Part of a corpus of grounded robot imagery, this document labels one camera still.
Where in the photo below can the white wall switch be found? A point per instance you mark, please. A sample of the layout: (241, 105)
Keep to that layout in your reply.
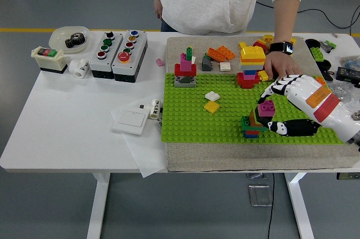
(130, 119)

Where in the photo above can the white pipe tee fitting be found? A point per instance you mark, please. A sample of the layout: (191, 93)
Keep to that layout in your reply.
(77, 69)

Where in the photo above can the person's left hand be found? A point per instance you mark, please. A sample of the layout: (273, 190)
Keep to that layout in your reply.
(281, 64)

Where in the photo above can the person's left forearm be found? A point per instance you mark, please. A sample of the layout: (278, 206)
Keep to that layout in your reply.
(284, 22)

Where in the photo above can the black electronic device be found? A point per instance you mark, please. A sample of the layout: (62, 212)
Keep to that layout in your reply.
(347, 73)

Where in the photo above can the white paper sheet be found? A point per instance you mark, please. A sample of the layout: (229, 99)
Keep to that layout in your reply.
(146, 157)

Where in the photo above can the black smartwatch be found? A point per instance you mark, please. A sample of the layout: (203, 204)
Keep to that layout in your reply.
(281, 47)

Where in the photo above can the magenta toy brick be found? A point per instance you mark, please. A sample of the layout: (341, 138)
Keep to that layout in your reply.
(266, 108)

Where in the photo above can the orange long toy brick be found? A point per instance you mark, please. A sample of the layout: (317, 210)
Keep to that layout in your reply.
(226, 52)
(321, 80)
(215, 54)

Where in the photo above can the green studded baseplate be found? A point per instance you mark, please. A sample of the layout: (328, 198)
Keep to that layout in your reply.
(197, 121)

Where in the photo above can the bag of blue parts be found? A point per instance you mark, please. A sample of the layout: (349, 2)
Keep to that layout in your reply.
(350, 61)

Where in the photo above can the white printed label roll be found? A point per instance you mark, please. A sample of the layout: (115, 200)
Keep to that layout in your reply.
(154, 109)

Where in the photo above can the small pink brick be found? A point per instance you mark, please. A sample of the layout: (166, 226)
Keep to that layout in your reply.
(160, 62)

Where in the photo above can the beige red-green switch box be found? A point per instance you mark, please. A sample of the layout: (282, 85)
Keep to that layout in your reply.
(50, 63)

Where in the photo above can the grey foam mat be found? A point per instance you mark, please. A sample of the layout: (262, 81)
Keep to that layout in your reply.
(253, 157)

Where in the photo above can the yellow flat square brick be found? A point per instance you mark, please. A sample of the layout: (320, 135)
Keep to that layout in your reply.
(211, 106)

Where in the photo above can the small yellow toy brick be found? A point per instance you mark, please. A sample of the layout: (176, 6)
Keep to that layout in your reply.
(294, 41)
(267, 37)

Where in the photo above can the black metal gear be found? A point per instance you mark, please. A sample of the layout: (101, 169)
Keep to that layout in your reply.
(74, 40)

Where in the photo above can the brick tower with yellow roof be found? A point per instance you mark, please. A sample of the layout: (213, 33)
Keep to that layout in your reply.
(251, 56)

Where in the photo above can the brick stack with black brick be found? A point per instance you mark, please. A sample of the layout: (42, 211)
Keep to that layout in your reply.
(247, 122)

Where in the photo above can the white flat square brick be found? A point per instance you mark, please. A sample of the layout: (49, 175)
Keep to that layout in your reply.
(212, 95)
(225, 66)

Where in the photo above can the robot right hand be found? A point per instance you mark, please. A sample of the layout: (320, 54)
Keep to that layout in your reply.
(309, 92)

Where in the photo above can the red and yellow brick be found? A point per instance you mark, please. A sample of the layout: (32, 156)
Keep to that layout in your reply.
(260, 43)

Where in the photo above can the grey metal bracket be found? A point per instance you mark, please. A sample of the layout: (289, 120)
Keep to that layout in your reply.
(257, 176)

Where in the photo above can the grey emergency-stop control box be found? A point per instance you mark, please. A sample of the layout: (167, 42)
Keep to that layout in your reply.
(135, 59)

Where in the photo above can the lime green long brick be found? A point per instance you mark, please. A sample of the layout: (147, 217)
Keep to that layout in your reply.
(317, 53)

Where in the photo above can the desk height control panel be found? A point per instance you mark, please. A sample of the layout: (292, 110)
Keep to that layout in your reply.
(348, 176)

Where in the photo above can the white plastic dish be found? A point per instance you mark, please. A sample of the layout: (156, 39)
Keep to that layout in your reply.
(59, 36)

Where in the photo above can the red pink green brick tower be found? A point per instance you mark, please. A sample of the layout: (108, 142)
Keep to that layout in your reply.
(184, 66)

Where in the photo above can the clear plastic bag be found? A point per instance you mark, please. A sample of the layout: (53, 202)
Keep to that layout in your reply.
(344, 90)

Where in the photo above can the white table leg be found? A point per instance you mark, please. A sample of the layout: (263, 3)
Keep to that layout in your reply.
(299, 211)
(97, 211)

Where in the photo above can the person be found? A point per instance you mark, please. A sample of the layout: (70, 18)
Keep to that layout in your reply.
(202, 2)

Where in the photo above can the metal floor outlet cover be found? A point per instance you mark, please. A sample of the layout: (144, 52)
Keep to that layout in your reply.
(260, 195)

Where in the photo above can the grey four-button control box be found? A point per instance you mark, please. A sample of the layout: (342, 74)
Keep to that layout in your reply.
(95, 66)

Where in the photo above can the person's right hand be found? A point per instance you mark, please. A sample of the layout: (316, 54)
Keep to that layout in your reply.
(158, 8)

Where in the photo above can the dark grey slope brick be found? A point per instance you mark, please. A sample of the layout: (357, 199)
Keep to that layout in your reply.
(207, 65)

